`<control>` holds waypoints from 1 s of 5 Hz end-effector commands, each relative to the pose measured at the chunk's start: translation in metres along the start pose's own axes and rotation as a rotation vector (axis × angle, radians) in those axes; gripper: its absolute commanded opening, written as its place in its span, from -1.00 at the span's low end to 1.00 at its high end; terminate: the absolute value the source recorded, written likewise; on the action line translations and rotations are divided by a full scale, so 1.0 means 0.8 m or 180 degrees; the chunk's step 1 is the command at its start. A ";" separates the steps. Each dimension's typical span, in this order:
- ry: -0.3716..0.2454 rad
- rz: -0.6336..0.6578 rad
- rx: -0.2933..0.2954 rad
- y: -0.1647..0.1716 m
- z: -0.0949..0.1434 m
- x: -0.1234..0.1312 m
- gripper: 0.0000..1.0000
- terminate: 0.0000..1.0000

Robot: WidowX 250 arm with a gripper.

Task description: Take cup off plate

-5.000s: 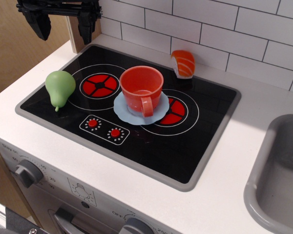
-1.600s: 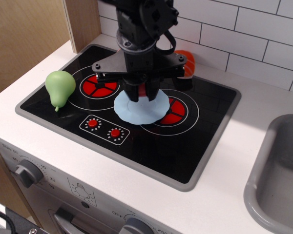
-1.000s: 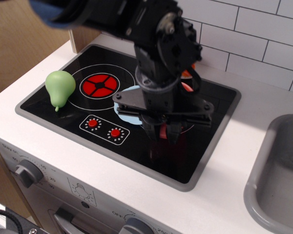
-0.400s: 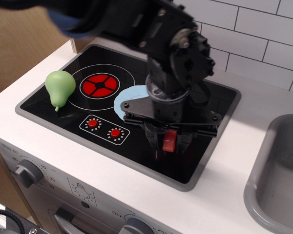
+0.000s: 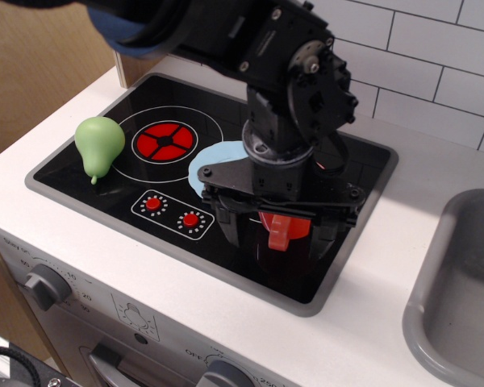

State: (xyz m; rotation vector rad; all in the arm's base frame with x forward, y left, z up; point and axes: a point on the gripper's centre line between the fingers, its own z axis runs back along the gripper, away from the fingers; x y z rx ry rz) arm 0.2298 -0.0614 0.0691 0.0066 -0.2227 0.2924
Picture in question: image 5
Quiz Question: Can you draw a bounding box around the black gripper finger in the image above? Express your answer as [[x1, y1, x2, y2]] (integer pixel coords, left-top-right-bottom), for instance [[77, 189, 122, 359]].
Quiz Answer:
[[215, 202, 248, 248], [309, 216, 340, 259]]

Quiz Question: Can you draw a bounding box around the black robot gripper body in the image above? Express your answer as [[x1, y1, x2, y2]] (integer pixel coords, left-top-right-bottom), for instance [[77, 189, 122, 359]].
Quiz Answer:
[[198, 122, 365, 228]]

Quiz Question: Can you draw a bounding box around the red plastic toy cup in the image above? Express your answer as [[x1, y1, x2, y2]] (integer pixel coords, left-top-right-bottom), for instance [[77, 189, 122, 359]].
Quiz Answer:
[[259, 212, 311, 252]]

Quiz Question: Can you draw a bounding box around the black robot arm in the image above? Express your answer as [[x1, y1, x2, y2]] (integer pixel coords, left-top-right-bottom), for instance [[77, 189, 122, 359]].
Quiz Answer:
[[87, 1, 365, 259]]

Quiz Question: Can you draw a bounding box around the light blue toy plate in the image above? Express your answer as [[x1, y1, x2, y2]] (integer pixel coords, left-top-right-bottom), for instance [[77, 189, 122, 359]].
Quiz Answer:
[[188, 141, 248, 197]]

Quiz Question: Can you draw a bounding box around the black toy stovetop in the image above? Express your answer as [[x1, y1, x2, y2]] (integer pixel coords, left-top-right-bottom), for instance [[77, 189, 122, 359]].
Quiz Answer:
[[25, 74, 398, 317]]

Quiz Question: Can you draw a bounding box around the green toy pear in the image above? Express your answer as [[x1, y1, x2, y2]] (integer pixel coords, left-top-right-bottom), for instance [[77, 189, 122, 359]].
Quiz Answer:
[[74, 117, 125, 185]]

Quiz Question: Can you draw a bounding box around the grey toy sink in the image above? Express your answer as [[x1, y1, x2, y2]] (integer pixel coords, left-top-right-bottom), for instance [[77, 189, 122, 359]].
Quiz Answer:
[[403, 189, 484, 386]]

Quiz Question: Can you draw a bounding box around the grey temperature knob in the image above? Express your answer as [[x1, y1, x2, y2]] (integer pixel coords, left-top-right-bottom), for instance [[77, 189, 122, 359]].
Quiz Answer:
[[196, 360, 254, 387]]

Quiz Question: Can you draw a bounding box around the wooden side panel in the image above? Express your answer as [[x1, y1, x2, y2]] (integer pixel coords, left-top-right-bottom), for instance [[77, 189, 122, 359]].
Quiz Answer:
[[113, 51, 164, 89]]

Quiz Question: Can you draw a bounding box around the grey timer knob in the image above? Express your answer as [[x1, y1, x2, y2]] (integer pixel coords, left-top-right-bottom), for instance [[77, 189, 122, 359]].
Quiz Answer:
[[24, 264, 72, 311]]

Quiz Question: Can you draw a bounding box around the silver oven door handle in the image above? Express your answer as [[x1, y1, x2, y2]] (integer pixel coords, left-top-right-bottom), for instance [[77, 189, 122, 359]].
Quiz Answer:
[[80, 345, 183, 386]]

